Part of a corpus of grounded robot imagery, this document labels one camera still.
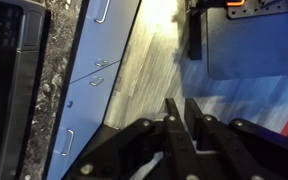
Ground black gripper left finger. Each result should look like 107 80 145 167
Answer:
63 97 199 180

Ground white lower cabinets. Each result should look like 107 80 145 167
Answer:
44 0 142 180

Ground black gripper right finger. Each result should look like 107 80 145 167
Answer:
184 97 288 180

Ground black microwave door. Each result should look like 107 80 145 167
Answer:
0 49 40 180

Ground orange tipped black clamp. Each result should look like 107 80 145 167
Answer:
225 0 247 8

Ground black breadboard robot table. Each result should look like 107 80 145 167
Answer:
187 0 288 81

